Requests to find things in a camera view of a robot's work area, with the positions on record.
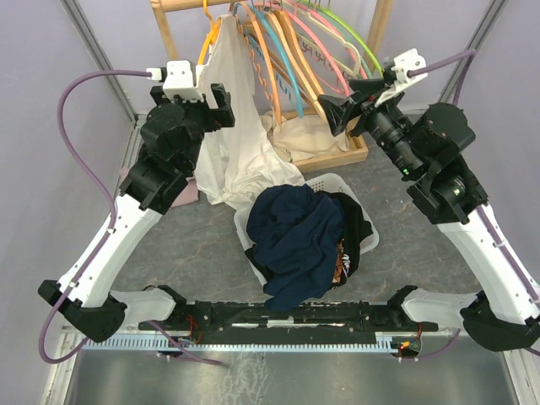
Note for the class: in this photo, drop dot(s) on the wooden clothes rack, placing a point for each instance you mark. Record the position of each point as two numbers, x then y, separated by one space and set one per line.
358 149

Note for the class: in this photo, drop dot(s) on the black t shirt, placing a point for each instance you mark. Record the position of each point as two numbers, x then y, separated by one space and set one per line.
354 236

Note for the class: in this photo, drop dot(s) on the navy blue t shirt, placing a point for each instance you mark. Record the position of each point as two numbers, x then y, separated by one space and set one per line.
295 233

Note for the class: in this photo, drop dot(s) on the mauve pink crumpled garment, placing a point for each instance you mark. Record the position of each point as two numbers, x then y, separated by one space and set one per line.
187 196

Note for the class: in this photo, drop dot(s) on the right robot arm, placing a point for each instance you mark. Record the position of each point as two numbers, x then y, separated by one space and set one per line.
504 314

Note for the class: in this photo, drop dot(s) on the peach orange plastic hanger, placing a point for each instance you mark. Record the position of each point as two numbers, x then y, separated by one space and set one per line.
271 94

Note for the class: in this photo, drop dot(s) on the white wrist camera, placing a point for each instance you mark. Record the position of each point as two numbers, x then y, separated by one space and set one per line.
403 65
178 79

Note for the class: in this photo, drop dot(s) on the turquoise plastic hanger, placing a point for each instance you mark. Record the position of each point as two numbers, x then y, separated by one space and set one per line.
290 78

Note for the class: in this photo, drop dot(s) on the pink plastic hanger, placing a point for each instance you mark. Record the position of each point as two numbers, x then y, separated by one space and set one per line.
303 40

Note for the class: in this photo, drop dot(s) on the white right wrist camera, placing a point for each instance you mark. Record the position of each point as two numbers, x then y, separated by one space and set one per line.
403 65

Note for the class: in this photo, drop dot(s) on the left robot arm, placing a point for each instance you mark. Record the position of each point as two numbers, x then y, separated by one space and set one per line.
172 137

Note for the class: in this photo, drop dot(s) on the lime green hanger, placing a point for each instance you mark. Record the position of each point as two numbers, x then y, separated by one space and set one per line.
327 12

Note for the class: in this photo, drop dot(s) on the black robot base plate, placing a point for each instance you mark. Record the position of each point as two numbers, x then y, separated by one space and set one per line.
239 320

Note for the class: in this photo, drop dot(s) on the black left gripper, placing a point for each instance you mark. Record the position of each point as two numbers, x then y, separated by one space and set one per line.
218 117

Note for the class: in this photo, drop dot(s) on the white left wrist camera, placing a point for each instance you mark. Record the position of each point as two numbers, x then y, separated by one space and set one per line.
178 79

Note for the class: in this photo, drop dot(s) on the white printed t shirt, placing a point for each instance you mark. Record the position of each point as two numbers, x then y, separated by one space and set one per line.
236 164

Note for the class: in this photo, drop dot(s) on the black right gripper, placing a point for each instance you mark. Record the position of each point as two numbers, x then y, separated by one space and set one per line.
340 112

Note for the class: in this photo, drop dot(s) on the light blue cable duct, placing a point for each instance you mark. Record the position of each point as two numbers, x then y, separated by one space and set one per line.
371 343

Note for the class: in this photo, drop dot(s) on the cream cloth in rack base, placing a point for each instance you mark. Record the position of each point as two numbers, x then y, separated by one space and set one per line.
302 138

